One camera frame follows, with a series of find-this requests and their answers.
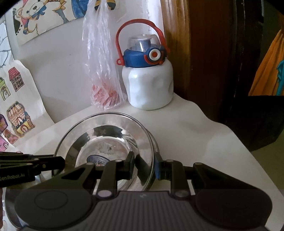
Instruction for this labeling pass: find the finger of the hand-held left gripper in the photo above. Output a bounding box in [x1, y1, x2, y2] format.
[0, 152, 66, 176]

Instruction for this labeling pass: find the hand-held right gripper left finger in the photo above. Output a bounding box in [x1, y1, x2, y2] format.
[55, 152, 135, 198]

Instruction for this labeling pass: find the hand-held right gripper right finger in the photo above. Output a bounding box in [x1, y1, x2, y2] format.
[155, 153, 231, 198]

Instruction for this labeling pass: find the steel bowl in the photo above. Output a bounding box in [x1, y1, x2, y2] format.
[53, 112, 158, 192]

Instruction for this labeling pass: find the coloured houses drawing paper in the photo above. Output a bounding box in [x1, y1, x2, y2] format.
[0, 60, 54, 154]

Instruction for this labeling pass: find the red round object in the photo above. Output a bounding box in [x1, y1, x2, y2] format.
[91, 84, 118, 105]

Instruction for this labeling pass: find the white bottle with blue lid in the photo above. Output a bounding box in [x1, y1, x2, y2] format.
[116, 19, 174, 111]

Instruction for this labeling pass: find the dark wooden furniture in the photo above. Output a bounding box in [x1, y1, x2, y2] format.
[219, 0, 284, 152]

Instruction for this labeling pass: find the clear plastic bag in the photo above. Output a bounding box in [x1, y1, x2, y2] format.
[82, 0, 127, 112]

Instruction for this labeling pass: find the black line drawing paper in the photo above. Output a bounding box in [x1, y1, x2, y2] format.
[0, 21, 14, 70]

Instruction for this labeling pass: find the orange cloth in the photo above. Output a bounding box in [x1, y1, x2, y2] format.
[248, 28, 284, 97]

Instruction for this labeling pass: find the cartoon bear drawing paper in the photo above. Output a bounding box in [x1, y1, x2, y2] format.
[11, 0, 117, 46]

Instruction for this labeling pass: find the brown wooden frame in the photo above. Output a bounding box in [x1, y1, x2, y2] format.
[160, 0, 237, 122]

